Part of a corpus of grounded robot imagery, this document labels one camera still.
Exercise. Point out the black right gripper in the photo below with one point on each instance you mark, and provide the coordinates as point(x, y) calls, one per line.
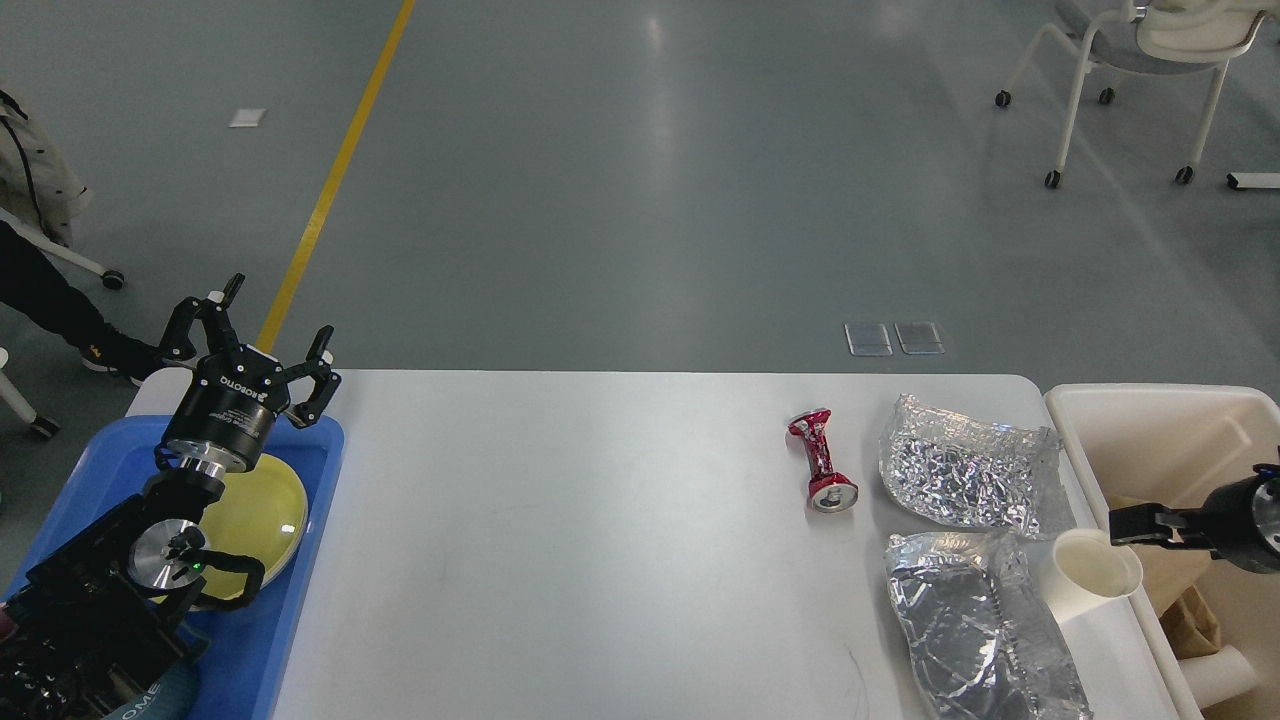
point(1238, 523)

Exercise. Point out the white paper cup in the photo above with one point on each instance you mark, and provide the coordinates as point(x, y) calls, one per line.
point(1083, 570)

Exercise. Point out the brown paper bag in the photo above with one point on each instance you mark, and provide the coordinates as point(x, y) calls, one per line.
point(1168, 574)

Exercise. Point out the cream plastic bin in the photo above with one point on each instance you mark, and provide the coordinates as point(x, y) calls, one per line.
point(1174, 444)

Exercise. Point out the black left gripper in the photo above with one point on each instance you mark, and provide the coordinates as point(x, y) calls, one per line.
point(227, 413)

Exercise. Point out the aluminium foil sheet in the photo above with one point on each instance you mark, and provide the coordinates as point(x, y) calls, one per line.
point(982, 643)

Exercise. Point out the teal mug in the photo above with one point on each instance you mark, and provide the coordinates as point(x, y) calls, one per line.
point(172, 696)

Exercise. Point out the right floor socket plate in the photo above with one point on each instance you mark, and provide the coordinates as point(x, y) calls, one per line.
point(919, 338)

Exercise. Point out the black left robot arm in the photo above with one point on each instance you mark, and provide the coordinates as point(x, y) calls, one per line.
point(98, 620)

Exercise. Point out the white chair leg with caster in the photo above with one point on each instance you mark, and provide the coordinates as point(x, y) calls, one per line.
point(110, 278)

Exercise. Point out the brown paper in bin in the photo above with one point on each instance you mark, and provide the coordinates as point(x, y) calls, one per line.
point(1191, 627)

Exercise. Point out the white bar on floor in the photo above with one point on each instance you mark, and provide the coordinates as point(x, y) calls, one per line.
point(1243, 181)

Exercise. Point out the crushed red can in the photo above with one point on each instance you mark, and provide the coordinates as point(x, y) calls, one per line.
point(828, 489)

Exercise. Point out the floor socket plate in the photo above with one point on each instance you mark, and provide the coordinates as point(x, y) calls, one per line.
point(868, 339)
point(919, 338)

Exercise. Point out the blue plastic tray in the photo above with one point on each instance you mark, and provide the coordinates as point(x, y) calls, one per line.
point(241, 673)

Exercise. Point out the person in beige coat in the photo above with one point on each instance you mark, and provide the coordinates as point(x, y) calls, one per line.
point(40, 189)

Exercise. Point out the white office chair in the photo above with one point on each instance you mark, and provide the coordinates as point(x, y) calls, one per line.
point(1146, 38)

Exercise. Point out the yellow plate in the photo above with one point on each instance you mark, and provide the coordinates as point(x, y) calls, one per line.
point(164, 559)

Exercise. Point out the left floor socket plate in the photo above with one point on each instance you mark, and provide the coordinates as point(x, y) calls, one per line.
point(868, 339)

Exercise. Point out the white paper roll in bin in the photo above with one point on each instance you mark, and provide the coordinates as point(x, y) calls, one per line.
point(1215, 678)

